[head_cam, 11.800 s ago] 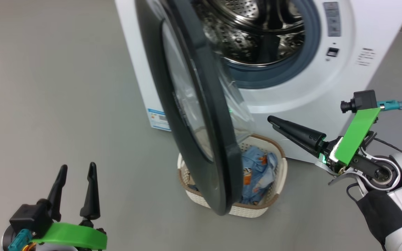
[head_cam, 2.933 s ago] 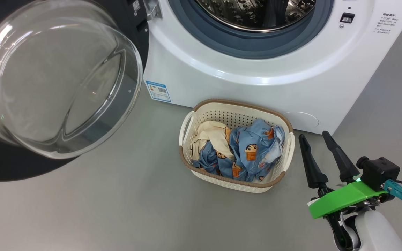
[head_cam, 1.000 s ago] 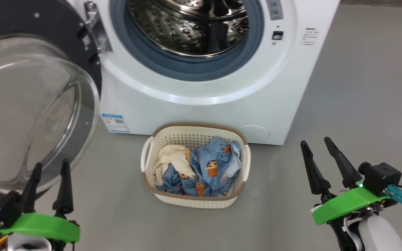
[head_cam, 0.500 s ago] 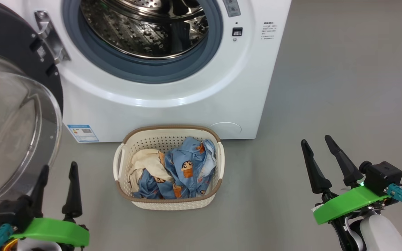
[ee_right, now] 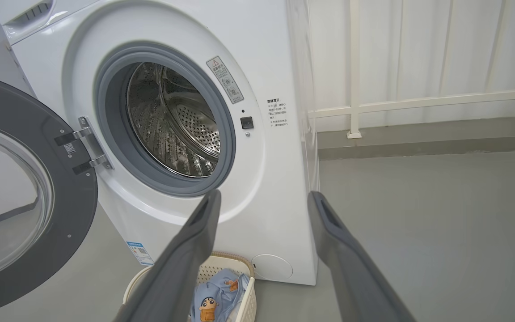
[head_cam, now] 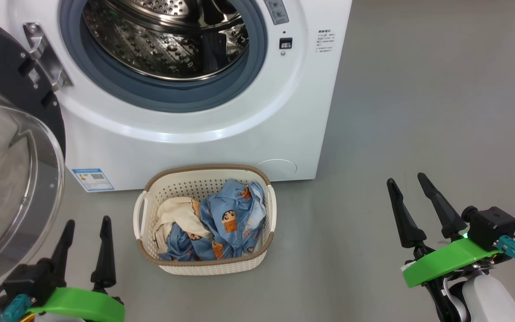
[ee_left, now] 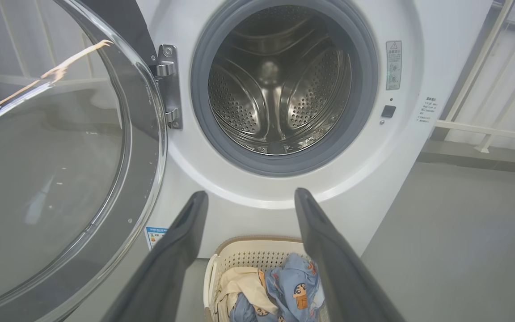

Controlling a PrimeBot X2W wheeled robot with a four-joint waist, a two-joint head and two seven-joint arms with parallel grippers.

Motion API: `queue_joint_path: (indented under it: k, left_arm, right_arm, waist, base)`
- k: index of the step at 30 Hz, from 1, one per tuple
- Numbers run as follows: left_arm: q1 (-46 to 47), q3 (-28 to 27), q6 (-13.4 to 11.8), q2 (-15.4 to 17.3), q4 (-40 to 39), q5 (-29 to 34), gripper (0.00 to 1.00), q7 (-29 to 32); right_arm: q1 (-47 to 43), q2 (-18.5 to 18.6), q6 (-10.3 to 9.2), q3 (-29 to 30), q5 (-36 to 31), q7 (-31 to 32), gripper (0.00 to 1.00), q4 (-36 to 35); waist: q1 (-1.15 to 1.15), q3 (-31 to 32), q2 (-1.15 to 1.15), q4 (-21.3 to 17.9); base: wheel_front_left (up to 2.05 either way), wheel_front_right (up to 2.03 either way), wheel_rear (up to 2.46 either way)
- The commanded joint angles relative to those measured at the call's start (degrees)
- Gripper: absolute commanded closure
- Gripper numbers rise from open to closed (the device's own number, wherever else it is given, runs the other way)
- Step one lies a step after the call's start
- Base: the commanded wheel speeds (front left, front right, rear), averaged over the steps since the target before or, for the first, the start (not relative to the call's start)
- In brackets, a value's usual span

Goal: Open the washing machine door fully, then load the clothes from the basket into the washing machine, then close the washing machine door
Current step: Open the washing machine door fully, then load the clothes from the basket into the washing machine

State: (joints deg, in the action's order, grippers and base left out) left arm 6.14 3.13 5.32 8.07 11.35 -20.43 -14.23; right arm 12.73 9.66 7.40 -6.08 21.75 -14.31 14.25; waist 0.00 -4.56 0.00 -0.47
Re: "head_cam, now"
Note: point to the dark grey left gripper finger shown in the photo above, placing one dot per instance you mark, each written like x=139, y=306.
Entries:
x=63, y=255
x=104, y=264

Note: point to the grey warning sticker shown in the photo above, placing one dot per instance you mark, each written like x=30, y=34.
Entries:
x=276, y=11

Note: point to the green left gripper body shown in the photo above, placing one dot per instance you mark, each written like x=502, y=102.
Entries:
x=78, y=306

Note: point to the white front-load washing machine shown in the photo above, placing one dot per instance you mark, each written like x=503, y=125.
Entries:
x=195, y=143

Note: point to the white QR code sticker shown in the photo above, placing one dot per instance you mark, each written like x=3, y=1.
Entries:
x=34, y=76

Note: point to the perforated steel washer drum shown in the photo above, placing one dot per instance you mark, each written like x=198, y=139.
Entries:
x=150, y=44

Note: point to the blue energy label sticker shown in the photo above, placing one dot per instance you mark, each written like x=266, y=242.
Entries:
x=93, y=180

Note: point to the cream printed garment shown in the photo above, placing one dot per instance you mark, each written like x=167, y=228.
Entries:
x=175, y=214

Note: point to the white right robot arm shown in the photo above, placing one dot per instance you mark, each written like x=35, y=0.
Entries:
x=492, y=299

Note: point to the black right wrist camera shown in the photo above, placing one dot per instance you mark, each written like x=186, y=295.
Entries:
x=492, y=226

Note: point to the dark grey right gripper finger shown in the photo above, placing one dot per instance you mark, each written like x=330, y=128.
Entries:
x=445, y=214
x=407, y=223

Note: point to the blue cartoon print garment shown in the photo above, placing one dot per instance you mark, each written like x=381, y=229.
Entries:
x=233, y=219

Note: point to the silver metal door hinge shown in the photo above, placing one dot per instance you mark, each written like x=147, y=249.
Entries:
x=47, y=56

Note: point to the black round glass washer door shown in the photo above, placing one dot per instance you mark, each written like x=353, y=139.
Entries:
x=7, y=179

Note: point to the cream basket with brown rim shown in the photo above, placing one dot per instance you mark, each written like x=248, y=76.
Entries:
x=213, y=267

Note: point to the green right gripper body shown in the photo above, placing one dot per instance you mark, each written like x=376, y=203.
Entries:
x=445, y=261

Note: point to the round white filter cover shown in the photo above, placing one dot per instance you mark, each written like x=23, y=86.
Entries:
x=276, y=167

